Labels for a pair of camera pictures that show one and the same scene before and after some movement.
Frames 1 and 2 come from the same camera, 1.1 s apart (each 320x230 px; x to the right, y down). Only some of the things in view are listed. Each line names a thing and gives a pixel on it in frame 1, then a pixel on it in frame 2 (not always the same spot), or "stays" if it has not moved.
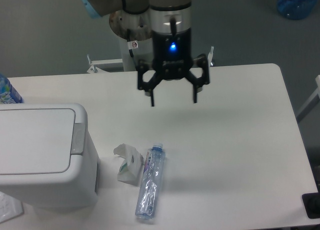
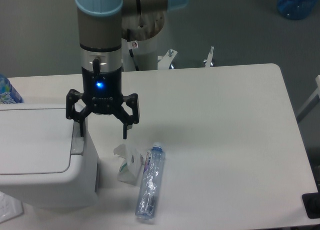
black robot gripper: [172, 57] -> [102, 93]
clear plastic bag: [10, 207] stays
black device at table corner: [311, 203] stays
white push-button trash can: [48, 158] stays
